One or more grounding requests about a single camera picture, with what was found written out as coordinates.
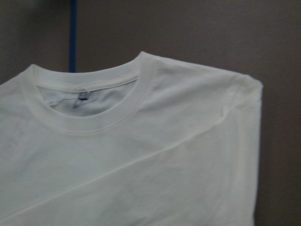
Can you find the cream long-sleeve printed shirt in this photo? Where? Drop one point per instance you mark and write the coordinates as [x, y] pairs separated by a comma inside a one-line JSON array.
[[153, 142]]

